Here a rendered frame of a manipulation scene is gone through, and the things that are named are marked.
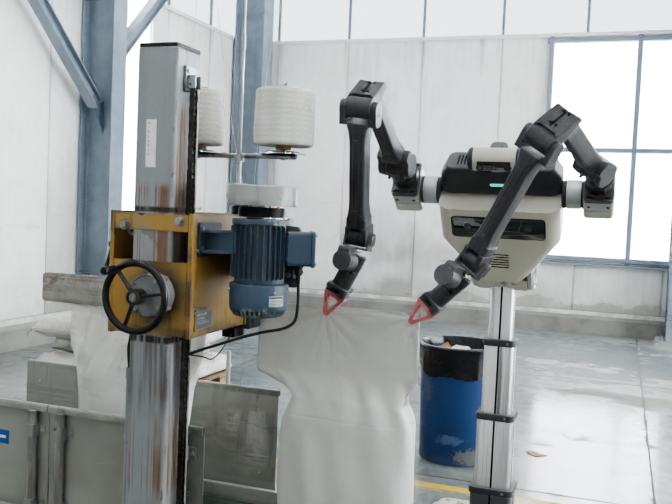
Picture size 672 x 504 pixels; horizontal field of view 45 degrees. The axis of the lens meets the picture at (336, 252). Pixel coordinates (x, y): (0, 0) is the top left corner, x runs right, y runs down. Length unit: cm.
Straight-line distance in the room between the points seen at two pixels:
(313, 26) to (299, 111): 911
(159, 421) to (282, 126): 82
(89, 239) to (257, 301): 641
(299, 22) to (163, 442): 956
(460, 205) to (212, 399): 110
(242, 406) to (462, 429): 191
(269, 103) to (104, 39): 633
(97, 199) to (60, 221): 44
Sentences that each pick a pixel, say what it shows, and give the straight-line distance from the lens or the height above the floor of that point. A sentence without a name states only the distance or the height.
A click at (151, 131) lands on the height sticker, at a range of 211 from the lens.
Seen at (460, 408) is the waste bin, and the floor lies 32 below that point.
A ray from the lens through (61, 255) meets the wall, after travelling 820.
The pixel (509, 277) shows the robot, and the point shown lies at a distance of 277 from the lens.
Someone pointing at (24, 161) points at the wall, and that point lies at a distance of 777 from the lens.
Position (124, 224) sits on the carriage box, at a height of 130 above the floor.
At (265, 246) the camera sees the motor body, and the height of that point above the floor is 126.
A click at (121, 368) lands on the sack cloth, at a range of 265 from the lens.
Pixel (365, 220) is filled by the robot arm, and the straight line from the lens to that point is 231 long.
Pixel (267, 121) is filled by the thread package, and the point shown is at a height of 159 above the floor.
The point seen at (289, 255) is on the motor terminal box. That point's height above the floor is 124.
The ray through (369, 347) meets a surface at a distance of 236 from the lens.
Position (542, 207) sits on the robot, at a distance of 259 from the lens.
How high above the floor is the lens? 137
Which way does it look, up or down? 3 degrees down
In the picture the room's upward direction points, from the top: 2 degrees clockwise
